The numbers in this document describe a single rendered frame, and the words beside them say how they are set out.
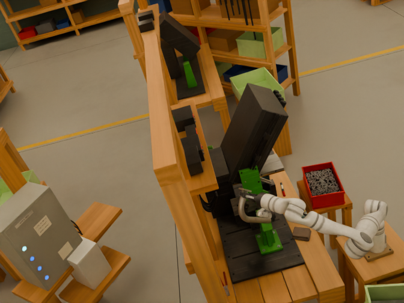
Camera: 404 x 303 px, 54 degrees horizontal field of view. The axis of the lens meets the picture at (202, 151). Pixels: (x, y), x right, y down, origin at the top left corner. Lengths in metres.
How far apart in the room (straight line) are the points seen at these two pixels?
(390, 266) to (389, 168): 1.97
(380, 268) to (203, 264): 1.01
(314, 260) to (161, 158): 1.19
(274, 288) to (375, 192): 1.97
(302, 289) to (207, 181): 0.78
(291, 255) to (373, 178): 1.94
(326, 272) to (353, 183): 1.90
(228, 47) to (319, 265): 3.56
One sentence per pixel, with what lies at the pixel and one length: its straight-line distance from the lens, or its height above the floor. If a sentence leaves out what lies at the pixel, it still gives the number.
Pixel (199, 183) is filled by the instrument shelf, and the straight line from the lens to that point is 1.96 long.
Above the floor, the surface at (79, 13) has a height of 0.49.
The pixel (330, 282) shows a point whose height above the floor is 0.90.
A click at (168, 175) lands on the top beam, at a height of 1.90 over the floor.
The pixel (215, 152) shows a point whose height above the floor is 1.24.
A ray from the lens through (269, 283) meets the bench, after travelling 2.32.
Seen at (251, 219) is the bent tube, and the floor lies 1.31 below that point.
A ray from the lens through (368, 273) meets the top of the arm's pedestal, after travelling 2.38.
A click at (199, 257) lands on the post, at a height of 1.41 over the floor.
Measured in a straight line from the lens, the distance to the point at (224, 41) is 5.31.
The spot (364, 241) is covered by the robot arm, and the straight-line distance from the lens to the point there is 1.83.
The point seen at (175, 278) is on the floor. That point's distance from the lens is 3.61.
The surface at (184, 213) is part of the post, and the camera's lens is 1.62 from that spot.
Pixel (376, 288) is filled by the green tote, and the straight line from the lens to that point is 2.22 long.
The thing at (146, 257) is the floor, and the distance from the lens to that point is 3.87.
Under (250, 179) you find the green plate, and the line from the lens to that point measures 2.42.
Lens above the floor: 2.79
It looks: 35 degrees down
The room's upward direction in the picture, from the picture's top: 17 degrees counter-clockwise
